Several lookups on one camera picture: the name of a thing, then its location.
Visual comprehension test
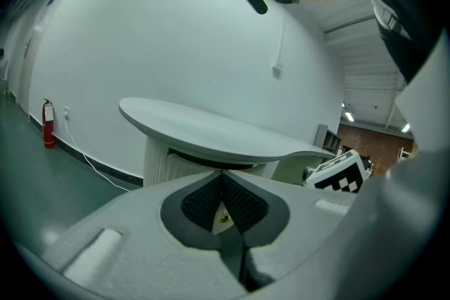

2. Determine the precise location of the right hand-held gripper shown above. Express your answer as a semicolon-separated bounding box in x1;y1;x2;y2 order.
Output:
302;148;372;195

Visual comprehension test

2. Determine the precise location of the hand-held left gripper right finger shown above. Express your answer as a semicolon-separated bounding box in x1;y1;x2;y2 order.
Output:
221;150;450;296

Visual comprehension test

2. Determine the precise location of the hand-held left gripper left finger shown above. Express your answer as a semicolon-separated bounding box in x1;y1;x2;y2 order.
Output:
13;170;249;300

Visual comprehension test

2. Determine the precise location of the white curved desk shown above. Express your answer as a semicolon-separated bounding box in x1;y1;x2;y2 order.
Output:
118;96;339;188

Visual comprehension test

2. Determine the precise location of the grey shelf unit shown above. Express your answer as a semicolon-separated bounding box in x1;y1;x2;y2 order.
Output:
311;123;342;156

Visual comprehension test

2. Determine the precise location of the red fire extinguisher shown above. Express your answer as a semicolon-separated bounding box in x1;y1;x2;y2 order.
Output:
41;98;56;150

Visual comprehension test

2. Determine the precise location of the black t-shirt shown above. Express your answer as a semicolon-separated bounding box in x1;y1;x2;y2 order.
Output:
361;0;446;86

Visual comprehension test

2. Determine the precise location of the white door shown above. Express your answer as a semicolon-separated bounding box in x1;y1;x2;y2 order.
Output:
17;22;49;119

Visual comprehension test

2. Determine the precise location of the white power cable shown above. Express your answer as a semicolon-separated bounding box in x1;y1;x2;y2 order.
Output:
64;115;131;193

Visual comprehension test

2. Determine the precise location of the backpack strap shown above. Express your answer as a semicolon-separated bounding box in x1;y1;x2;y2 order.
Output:
376;6;402;33

